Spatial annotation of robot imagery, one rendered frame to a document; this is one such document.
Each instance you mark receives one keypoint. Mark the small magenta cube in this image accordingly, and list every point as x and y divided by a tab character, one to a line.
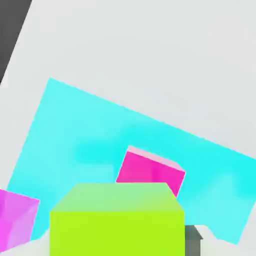
150	170

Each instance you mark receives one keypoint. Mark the large cyan box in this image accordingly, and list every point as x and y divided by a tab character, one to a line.
80	130

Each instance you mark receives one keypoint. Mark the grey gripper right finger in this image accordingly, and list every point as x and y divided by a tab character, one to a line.
192	242

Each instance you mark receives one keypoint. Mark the small lime green cube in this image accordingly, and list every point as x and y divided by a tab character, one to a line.
117	232

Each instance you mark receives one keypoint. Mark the small violet cube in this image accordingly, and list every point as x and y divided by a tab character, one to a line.
16	216

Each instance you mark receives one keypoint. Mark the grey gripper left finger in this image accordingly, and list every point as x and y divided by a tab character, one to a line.
38	248

